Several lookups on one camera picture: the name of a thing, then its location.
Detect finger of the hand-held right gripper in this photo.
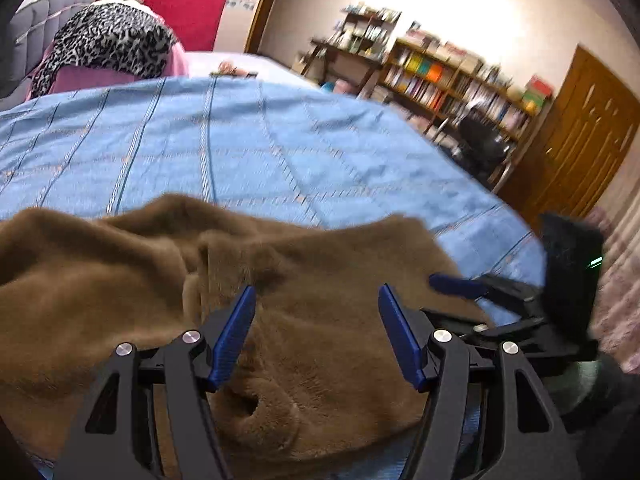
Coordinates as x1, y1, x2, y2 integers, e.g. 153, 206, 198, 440
429, 272, 543, 316
462, 316, 548, 348

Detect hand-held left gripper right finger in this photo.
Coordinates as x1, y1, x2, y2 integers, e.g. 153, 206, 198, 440
377, 284, 583, 480

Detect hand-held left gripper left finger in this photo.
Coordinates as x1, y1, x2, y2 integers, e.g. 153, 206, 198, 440
52, 285, 258, 480

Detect brown fleece pants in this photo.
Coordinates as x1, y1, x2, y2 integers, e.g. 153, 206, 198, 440
0, 194, 493, 480

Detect pink textured rug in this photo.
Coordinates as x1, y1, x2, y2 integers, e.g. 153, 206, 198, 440
585, 180, 640, 356

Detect black office chair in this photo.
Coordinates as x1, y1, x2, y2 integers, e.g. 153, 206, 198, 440
450, 110, 513, 183

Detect brown wooden door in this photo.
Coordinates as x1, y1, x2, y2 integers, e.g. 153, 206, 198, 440
500, 45, 640, 231

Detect blue checked blanket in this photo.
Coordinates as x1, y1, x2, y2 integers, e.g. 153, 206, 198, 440
0, 76, 548, 480

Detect rows of books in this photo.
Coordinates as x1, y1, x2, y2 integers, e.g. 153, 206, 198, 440
375, 24, 553, 133

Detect wooden bookshelf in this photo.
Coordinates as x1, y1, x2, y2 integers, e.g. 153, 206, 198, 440
372, 22, 556, 143

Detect wooden desk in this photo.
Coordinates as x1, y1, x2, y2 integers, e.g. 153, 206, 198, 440
292, 37, 386, 98

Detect wooden desktop shelf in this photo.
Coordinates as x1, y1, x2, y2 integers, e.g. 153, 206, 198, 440
332, 2, 401, 58

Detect pale pink bed sheet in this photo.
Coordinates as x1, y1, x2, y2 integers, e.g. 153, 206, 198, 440
185, 50, 321, 90

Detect pink blanket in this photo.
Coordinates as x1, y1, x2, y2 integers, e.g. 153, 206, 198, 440
30, 42, 190, 96

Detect leopard print cloth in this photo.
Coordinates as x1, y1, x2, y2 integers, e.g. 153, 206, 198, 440
30, 2, 178, 98

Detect white pillow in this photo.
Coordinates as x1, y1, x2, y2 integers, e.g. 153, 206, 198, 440
95, 0, 151, 11

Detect grey padded headboard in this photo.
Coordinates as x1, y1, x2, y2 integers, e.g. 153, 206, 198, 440
0, 0, 96, 98

